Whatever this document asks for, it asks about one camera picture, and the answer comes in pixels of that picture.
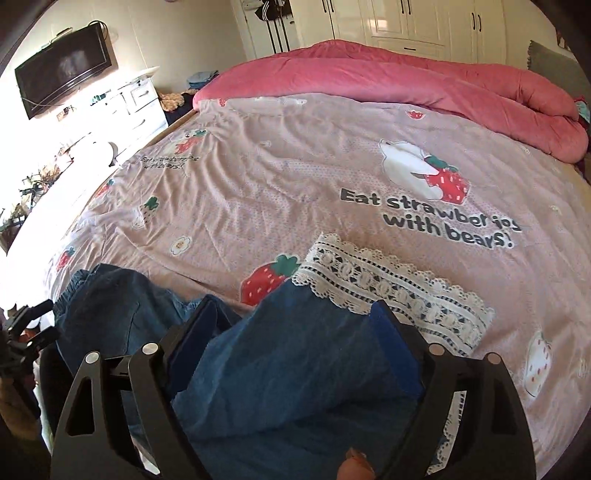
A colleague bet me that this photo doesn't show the black wall television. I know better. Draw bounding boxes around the black wall television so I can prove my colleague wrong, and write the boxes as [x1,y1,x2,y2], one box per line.
[15,21,112,119]

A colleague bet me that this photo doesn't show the hanging bags on door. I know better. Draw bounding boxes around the hanging bags on door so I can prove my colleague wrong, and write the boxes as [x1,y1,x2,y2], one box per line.
[240,1,298,58]

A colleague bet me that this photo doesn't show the right hand red nails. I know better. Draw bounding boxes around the right hand red nails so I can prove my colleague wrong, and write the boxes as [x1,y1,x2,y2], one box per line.
[337,448,376,480]

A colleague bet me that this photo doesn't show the blue folded clothes pile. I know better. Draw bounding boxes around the blue folded clothes pile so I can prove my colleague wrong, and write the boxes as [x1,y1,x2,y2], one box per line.
[187,70,219,90]

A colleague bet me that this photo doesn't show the white drawer dresser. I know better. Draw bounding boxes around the white drawer dresser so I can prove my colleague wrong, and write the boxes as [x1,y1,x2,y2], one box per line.
[58,66,168,162]

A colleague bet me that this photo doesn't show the grey padded headboard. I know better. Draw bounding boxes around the grey padded headboard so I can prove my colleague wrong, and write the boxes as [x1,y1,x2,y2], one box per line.
[527,40,578,88]

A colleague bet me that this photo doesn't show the pink plush comforter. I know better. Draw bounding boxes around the pink plush comforter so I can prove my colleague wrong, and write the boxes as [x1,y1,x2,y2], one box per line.
[193,40,589,164]

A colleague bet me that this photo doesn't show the pink strawberry bear bedsheet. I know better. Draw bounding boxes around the pink strawberry bear bedsheet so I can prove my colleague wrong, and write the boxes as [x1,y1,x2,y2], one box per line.
[47,94,590,474]

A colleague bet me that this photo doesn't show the white built-in wardrobe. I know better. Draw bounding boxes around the white built-in wardrobe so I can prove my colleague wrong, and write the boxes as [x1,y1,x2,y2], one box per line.
[231,0,507,64]

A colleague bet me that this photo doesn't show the blue denim pants lace trim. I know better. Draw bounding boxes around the blue denim pants lace trim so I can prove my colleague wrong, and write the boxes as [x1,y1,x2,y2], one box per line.
[53,234,494,479]

